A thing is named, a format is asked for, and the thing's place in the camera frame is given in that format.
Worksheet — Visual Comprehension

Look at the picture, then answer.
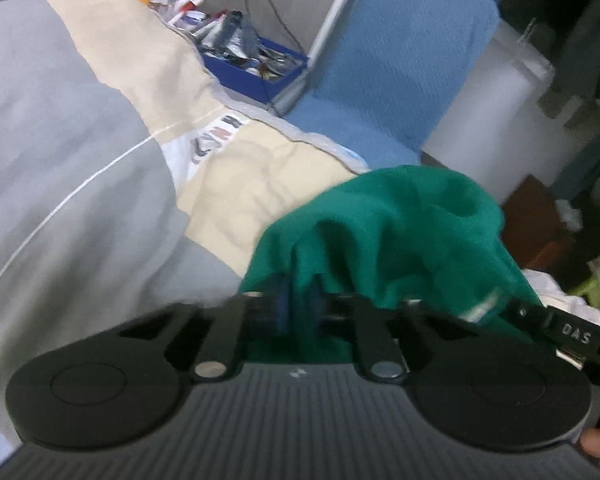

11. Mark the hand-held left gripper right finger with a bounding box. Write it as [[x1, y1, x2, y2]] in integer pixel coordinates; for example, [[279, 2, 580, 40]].
[[302, 280, 486, 385]]

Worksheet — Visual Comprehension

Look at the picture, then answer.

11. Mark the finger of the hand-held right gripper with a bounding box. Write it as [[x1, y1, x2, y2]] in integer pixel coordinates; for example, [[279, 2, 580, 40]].
[[460, 287, 551, 333]]

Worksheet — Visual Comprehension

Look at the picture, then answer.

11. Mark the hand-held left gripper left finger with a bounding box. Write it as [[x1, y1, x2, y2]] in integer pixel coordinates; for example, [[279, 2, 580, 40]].
[[117, 272, 293, 383]]

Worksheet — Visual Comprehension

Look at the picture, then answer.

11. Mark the green sweatshirt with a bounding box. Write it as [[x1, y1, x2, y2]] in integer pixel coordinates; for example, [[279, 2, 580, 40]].
[[237, 165, 548, 366]]

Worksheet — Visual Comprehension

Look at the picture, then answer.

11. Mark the green plastic stool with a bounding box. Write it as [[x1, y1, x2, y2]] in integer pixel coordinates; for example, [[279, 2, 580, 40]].
[[567, 275, 600, 311]]

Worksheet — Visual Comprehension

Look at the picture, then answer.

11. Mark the brown wooden box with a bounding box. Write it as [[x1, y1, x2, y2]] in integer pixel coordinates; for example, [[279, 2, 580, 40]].
[[500, 175, 576, 271]]

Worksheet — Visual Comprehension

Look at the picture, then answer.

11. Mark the white storage box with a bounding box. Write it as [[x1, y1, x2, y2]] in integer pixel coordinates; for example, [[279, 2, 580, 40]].
[[422, 20, 556, 206]]

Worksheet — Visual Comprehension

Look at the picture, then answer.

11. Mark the pastel patchwork quilt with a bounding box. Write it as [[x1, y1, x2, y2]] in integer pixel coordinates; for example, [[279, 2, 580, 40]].
[[0, 0, 371, 461]]

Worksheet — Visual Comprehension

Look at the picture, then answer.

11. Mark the blue fleece towel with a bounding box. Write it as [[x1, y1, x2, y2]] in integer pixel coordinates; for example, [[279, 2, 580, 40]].
[[285, 0, 501, 166]]

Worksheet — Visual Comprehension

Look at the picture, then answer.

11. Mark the dark grey hanging jacket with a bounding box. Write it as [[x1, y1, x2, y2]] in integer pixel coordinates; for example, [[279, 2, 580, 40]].
[[537, 0, 600, 111]]

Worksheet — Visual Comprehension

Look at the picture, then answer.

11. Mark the blue basket of toiletries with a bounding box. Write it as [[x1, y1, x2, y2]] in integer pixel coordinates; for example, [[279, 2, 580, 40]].
[[137, 0, 301, 83]]

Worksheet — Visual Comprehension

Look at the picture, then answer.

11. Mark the white metal pole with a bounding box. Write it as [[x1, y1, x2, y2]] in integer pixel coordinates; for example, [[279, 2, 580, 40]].
[[270, 0, 376, 116]]

